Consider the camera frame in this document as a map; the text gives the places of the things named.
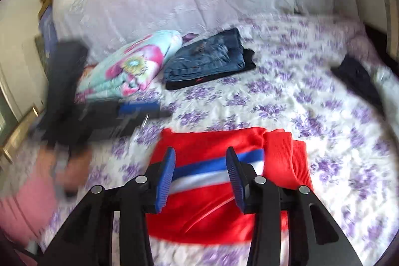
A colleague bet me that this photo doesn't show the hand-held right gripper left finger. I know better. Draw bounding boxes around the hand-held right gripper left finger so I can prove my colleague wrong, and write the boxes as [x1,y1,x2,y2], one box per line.
[39,147,177,266]

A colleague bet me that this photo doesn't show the person's left hand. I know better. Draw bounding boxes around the person's left hand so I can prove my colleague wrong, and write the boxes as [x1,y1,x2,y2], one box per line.
[37,146,92,196]

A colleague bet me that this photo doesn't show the purple floral bed sheet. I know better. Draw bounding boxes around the purple floral bed sheet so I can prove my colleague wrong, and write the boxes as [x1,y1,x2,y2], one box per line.
[40,15,396,266]

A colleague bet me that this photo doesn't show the dark navy garment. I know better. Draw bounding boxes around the dark navy garment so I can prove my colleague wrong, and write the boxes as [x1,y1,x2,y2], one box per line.
[330,55,385,114]

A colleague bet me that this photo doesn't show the wooden furniture with gold trim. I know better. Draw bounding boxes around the wooden furniture with gold trim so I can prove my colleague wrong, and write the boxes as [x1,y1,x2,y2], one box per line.
[0,104,48,164]

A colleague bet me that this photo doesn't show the red pants with striped band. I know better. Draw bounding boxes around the red pants with striped band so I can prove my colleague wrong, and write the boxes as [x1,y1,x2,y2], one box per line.
[146,127,315,245]

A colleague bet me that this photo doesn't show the folded black garment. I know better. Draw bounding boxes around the folded black garment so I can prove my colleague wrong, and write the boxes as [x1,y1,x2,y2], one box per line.
[165,49,257,91]

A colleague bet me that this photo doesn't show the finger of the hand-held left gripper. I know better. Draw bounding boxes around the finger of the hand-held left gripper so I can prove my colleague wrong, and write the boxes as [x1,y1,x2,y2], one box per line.
[89,117,147,138]
[83,100,173,119]

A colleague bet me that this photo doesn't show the folded blue jeans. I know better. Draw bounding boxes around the folded blue jeans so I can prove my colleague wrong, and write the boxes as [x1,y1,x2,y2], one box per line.
[163,28,247,83]

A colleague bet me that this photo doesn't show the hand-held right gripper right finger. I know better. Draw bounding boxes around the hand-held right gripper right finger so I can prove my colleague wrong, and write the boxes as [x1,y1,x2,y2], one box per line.
[226,147,364,266]

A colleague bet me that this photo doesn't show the blue printed cloth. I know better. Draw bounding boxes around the blue printed cloth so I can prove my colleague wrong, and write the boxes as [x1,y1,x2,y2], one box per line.
[38,5,59,52]

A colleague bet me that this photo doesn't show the folded teal pink floral quilt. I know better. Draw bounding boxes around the folded teal pink floral quilt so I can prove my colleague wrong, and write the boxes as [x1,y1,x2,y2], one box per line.
[75,30,183,103]

